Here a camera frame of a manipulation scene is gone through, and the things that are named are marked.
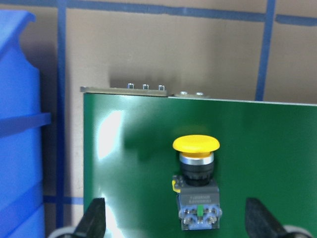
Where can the left blue plastic bin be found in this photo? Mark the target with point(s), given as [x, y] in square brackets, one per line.
[21, 120]

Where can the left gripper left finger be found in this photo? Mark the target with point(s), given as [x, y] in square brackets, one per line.
[93, 222]

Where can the green conveyor belt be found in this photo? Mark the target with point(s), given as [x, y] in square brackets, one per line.
[267, 151]

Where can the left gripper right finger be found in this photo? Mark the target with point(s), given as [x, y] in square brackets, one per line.
[260, 223]

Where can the yellow push button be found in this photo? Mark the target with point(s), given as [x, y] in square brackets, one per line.
[197, 193]

